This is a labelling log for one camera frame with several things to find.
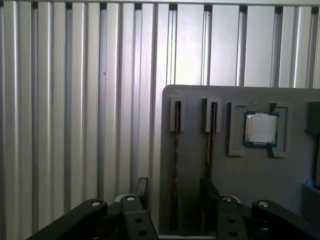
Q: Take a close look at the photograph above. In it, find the grey parts rack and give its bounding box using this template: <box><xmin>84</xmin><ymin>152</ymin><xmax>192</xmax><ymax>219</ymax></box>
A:
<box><xmin>161</xmin><ymin>84</ymin><xmax>320</xmax><ymax>240</ymax></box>

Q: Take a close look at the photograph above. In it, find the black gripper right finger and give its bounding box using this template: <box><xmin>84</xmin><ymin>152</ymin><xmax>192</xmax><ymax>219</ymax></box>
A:
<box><xmin>199</xmin><ymin>177</ymin><xmax>320</xmax><ymax>240</ymax></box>

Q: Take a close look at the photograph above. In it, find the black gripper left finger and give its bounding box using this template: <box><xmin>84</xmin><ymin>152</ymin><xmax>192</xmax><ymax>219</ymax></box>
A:
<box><xmin>24</xmin><ymin>176</ymin><xmax>160</xmax><ymax>240</ymax></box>

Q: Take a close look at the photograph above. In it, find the silver CPU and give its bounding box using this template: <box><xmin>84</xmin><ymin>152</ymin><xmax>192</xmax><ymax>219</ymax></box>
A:
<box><xmin>243</xmin><ymin>110</ymin><xmax>280</xmax><ymax>149</ymax></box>

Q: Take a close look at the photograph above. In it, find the RAM stick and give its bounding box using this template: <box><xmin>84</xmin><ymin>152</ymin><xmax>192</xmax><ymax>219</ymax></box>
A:
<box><xmin>173</xmin><ymin>100</ymin><xmax>181</xmax><ymax>232</ymax></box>
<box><xmin>208</xmin><ymin>101</ymin><xmax>216</xmax><ymax>180</ymax></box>

